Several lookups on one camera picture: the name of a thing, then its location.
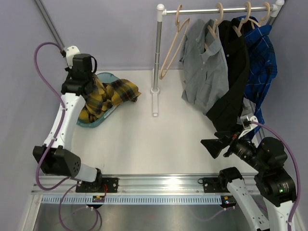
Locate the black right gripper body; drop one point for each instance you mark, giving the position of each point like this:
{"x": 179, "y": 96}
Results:
{"x": 246, "y": 150}

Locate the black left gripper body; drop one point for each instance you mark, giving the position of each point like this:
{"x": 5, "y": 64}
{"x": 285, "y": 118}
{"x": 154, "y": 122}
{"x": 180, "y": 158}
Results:
{"x": 93, "y": 81}

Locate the yellow plaid shirt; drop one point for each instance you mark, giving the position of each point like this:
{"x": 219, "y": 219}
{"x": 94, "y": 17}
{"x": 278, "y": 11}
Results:
{"x": 104, "y": 96}

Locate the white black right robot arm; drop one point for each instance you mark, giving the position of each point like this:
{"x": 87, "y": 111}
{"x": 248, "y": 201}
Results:
{"x": 273, "y": 182}

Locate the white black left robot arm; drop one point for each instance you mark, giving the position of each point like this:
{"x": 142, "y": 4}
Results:
{"x": 54, "y": 157}

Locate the black shirt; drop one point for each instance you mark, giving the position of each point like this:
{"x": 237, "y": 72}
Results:
{"x": 225, "y": 113}

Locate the grey shirt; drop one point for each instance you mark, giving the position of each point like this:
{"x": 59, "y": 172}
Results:
{"x": 204, "y": 66}

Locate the blue plaid shirt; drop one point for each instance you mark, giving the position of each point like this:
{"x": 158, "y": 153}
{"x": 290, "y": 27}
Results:
{"x": 263, "y": 66}

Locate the wooden hanger of grey shirt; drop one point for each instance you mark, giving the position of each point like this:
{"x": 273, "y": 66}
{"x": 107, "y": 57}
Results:
{"x": 212, "y": 29}

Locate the wooden hanger of black shirt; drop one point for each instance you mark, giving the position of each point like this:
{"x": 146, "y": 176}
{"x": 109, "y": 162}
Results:
{"x": 237, "y": 29}

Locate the teal plastic tub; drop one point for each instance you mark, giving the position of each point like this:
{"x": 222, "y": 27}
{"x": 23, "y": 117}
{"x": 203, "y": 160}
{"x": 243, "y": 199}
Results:
{"x": 104, "y": 77}

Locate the white metal clothes rack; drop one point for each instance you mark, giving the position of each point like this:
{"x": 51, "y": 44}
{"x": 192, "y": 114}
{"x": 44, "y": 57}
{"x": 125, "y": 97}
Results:
{"x": 272, "y": 13}

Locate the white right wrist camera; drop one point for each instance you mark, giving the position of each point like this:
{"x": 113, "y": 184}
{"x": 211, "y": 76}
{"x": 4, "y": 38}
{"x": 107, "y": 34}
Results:
{"x": 248, "y": 125}

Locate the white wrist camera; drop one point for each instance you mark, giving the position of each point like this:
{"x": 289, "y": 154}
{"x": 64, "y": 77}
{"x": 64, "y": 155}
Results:
{"x": 248, "y": 125}
{"x": 70, "y": 52}

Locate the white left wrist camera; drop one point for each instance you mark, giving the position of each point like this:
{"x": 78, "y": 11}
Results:
{"x": 70, "y": 52}

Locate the aluminium mounting rail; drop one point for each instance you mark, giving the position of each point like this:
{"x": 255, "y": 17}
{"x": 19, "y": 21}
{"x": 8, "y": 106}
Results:
{"x": 139, "y": 184}

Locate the white slotted cable duct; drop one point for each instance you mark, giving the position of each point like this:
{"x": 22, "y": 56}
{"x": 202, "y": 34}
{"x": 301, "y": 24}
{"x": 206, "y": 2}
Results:
{"x": 133, "y": 199}

